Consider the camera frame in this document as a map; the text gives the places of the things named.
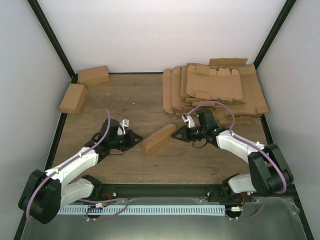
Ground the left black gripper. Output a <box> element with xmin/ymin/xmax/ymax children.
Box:
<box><xmin>110</xmin><ymin>129</ymin><xmax>144</xmax><ymax>152</ymax></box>

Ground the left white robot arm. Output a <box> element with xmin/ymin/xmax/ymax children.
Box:
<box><xmin>18</xmin><ymin>119</ymin><xmax>144</xmax><ymax>224</ymax></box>

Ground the black aluminium frame rail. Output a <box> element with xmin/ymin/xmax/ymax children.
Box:
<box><xmin>94</xmin><ymin>183</ymin><xmax>296</xmax><ymax>203</ymax></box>

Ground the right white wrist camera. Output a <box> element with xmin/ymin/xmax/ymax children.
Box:
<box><xmin>181</xmin><ymin>113</ymin><xmax>195</xmax><ymax>128</ymax></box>

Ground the right black frame post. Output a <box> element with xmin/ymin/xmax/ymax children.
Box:
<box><xmin>253</xmin><ymin>0</ymin><xmax>296</xmax><ymax>70</ymax></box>

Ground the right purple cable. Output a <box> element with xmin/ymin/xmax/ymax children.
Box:
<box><xmin>184</xmin><ymin>101</ymin><xmax>288</xmax><ymax>221</ymax></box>

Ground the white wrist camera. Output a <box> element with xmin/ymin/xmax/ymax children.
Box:
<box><xmin>181</xmin><ymin>113</ymin><xmax>195</xmax><ymax>128</ymax></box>
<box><xmin>117</xmin><ymin>118</ymin><xmax>130</xmax><ymax>136</ymax></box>

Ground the left black frame post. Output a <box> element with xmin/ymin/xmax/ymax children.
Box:
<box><xmin>27</xmin><ymin>0</ymin><xmax>78</xmax><ymax>84</ymax></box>

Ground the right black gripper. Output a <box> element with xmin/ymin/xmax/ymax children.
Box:
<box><xmin>172</xmin><ymin>124</ymin><xmax>207</xmax><ymax>143</ymax></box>

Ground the stack of flat cardboard blanks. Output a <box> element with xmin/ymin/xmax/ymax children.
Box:
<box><xmin>162</xmin><ymin>58</ymin><xmax>269</xmax><ymax>124</ymax></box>

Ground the light blue slotted cable duct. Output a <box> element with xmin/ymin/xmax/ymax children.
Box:
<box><xmin>58</xmin><ymin>205</ymin><xmax>226</xmax><ymax>216</ymax></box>

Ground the cardboard box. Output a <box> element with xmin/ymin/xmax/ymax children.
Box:
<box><xmin>142</xmin><ymin>123</ymin><xmax>176</xmax><ymax>156</ymax></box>
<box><xmin>77</xmin><ymin>65</ymin><xmax>110</xmax><ymax>86</ymax></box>
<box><xmin>59</xmin><ymin>83</ymin><xmax>87</xmax><ymax>115</ymax></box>

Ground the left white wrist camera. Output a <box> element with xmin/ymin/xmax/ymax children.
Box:
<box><xmin>117</xmin><ymin>118</ymin><xmax>130</xmax><ymax>136</ymax></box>

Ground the black frame post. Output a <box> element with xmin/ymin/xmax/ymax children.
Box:
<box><xmin>253</xmin><ymin>0</ymin><xmax>296</xmax><ymax>70</ymax></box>
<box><xmin>27</xmin><ymin>0</ymin><xmax>78</xmax><ymax>84</ymax></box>

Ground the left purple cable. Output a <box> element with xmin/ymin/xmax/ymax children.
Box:
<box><xmin>26</xmin><ymin>108</ymin><xmax>112</xmax><ymax>222</ymax></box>

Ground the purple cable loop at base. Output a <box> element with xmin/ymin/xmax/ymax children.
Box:
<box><xmin>74</xmin><ymin>197</ymin><xmax>130</xmax><ymax>223</ymax></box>

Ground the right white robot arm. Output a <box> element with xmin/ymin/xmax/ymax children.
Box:
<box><xmin>171</xmin><ymin>108</ymin><xmax>294</xmax><ymax>202</ymax></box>

